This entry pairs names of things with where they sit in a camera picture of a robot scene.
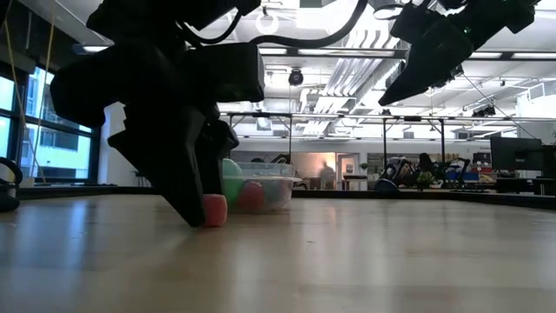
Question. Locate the clear plastic tupperware container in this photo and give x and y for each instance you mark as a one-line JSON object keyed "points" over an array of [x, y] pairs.
{"points": [[282, 191]]}

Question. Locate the person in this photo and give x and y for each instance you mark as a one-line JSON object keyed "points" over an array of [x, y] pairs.
{"points": [[327, 176], [425, 163]]}

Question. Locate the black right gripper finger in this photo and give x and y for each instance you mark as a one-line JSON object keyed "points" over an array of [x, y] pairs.
{"points": [[452, 78], [430, 56]]}

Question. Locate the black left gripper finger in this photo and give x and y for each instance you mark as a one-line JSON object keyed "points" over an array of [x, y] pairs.
{"points": [[217, 148], [169, 161]]}

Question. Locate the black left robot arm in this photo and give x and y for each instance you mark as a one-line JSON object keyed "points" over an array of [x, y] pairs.
{"points": [[165, 19]]}

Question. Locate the pink toy raspberry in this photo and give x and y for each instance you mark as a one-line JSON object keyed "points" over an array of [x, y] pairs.
{"points": [[216, 211]]}

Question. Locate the black background rig frame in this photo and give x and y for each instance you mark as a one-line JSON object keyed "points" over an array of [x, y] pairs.
{"points": [[385, 143], [290, 139]]}

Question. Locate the black aluminium table frame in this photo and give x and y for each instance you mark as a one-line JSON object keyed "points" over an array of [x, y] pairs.
{"points": [[434, 196]]}

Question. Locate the green toy bell pepper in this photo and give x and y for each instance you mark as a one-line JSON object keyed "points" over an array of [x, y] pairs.
{"points": [[230, 170]]}

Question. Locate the black computer monitor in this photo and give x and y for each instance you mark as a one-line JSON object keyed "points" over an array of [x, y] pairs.
{"points": [[514, 153]]}

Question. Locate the black ceiling camera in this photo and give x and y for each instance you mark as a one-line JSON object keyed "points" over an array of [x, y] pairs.
{"points": [[295, 77]]}

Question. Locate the black rounded fixture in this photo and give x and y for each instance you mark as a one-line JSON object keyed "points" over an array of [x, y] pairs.
{"points": [[8, 202]]}

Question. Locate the black window frame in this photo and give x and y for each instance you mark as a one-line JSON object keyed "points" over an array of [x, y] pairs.
{"points": [[96, 152]]}

